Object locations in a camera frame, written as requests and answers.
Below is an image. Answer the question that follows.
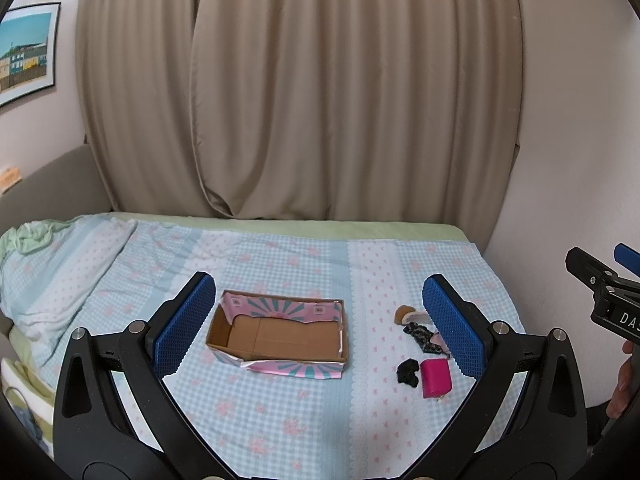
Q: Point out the cardboard box pink lining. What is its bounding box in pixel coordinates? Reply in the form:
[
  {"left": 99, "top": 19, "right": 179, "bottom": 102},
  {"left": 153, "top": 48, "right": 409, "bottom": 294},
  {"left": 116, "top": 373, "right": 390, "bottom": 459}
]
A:
[{"left": 205, "top": 290, "right": 348, "bottom": 380}]

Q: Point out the small wooden sign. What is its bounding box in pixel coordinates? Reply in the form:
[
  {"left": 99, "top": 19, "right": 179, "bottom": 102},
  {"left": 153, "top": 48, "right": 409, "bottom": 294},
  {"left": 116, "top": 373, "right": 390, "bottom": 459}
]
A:
[{"left": 0, "top": 167, "right": 23, "bottom": 194}]

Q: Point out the magenta pouch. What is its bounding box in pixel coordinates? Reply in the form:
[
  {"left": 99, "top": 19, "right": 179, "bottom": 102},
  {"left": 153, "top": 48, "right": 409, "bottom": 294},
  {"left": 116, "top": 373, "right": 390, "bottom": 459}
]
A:
[{"left": 420, "top": 359, "right": 452, "bottom": 399}]

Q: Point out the black patterned cloth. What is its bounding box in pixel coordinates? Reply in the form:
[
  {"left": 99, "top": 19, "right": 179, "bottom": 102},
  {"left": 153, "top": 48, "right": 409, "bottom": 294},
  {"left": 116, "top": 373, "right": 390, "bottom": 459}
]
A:
[{"left": 404, "top": 322, "right": 450, "bottom": 359}]

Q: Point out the brown plush toy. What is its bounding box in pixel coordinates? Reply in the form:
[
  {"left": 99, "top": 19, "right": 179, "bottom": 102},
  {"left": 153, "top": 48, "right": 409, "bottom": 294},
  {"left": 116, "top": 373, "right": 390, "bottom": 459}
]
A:
[{"left": 394, "top": 306, "right": 432, "bottom": 325}]

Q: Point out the black scrunchie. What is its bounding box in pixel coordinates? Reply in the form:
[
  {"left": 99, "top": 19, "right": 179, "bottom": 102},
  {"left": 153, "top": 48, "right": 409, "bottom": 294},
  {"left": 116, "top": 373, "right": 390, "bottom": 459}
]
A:
[{"left": 396, "top": 359, "right": 420, "bottom": 389}]

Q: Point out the light pink soft pad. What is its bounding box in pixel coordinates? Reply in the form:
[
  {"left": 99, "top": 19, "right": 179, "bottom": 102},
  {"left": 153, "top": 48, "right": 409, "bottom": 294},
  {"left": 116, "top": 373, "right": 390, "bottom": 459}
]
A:
[{"left": 431, "top": 333, "right": 449, "bottom": 354}]

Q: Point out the green mattress sheet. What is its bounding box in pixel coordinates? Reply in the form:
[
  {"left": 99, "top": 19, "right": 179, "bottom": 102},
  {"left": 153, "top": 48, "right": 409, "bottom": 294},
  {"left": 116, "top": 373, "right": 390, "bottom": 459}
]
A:
[{"left": 1, "top": 214, "right": 480, "bottom": 268}]

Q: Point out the beige curtain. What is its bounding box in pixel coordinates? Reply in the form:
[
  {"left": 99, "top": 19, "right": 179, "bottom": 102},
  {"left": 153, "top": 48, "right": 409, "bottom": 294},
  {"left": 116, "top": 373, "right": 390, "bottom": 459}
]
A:
[{"left": 76, "top": 0, "right": 523, "bottom": 242}]

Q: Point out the blue checkered floral bedsheet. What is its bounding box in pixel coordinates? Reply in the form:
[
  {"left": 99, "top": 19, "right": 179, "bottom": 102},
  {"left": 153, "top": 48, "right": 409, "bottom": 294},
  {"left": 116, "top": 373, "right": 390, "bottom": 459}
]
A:
[{"left": 1, "top": 214, "right": 521, "bottom": 479}]

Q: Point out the grey sofa backrest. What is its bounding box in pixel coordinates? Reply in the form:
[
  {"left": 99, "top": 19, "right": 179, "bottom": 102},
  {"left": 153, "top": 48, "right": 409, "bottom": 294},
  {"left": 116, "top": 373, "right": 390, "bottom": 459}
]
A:
[{"left": 0, "top": 144, "right": 113, "bottom": 234}]

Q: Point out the person's right hand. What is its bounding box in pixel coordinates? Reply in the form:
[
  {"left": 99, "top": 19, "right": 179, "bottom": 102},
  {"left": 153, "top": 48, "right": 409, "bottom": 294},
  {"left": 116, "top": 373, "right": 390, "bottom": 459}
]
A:
[{"left": 606, "top": 340, "right": 634, "bottom": 419}]

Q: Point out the framed house picture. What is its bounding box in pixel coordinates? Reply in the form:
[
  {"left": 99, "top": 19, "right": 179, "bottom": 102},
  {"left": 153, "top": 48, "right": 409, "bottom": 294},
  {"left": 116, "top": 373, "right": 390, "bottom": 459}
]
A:
[{"left": 0, "top": 2, "right": 61, "bottom": 106}]

